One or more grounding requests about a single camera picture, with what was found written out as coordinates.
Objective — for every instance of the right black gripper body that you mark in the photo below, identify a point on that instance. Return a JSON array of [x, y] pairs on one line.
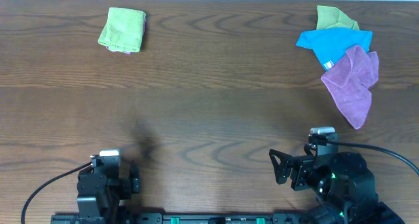
[[302, 164]]

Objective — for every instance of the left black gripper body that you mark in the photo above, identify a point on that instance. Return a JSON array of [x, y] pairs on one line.
[[125, 188]]

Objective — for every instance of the light green cloth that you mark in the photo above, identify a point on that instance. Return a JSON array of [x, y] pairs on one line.
[[121, 14]]

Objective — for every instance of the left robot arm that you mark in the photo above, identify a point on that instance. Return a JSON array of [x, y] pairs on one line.
[[100, 190]]

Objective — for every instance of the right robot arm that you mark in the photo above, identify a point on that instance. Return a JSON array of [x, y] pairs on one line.
[[345, 188]]

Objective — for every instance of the purple crumpled cloth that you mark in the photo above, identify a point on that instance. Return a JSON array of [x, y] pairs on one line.
[[349, 81]]

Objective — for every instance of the blue cloth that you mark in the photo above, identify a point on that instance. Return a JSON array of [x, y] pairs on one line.
[[330, 45]]

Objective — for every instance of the folded purple cloth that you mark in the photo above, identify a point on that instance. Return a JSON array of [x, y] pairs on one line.
[[124, 35]]

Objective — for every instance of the olive green cloth at back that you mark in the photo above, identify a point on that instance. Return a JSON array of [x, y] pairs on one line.
[[332, 17]]

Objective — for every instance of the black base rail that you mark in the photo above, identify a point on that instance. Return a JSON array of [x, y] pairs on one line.
[[157, 218]]

